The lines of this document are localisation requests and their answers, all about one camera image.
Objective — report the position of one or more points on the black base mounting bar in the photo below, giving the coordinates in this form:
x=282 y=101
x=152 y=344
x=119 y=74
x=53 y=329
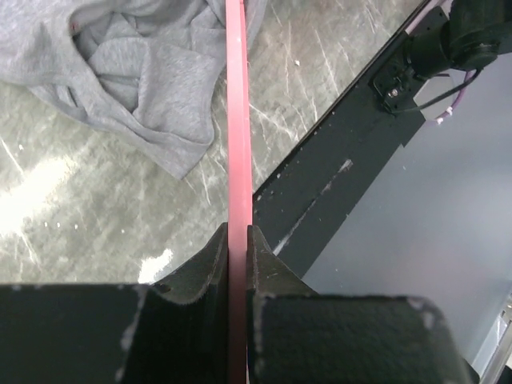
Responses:
x=304 y=202

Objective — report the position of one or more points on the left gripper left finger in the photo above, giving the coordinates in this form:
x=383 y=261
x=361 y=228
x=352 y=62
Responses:
x=179 y=332

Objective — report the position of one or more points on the pink plastic hanger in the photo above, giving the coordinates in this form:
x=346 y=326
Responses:
x=239 y=186

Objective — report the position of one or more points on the grey tank top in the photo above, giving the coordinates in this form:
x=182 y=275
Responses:
x=144 y=70

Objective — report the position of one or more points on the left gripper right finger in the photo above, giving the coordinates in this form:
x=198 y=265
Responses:
x=298 y=336

